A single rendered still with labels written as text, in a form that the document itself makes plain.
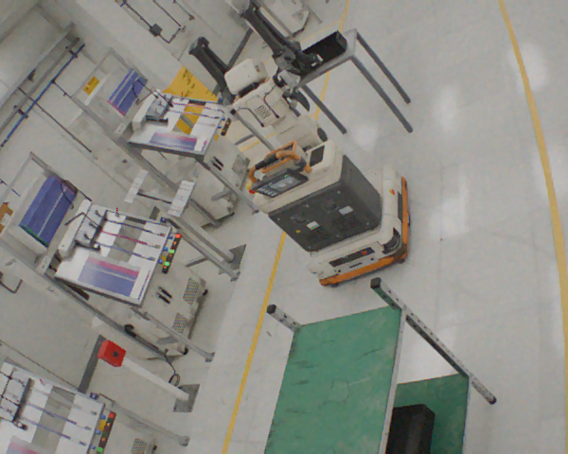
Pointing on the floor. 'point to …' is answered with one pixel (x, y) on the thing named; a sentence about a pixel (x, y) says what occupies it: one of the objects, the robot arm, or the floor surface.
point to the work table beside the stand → (361, 72)
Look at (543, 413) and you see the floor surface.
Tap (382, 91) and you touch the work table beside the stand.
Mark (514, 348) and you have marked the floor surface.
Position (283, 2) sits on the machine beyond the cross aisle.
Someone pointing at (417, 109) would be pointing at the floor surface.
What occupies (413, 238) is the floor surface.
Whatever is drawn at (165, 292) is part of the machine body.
